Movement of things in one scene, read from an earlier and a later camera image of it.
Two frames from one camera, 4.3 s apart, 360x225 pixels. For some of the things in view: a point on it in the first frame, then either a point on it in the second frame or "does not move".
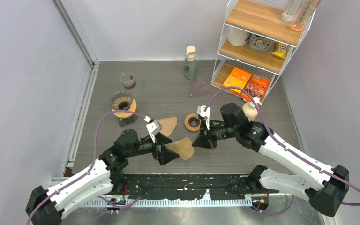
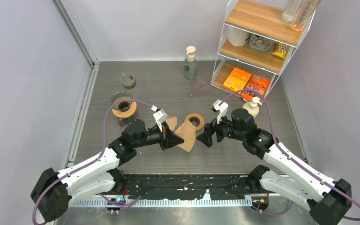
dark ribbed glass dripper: [121, 101] does not move
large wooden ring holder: [123, 115] does not move
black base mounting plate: [178, 186] does not move
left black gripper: [166, 155] → [168, 139]
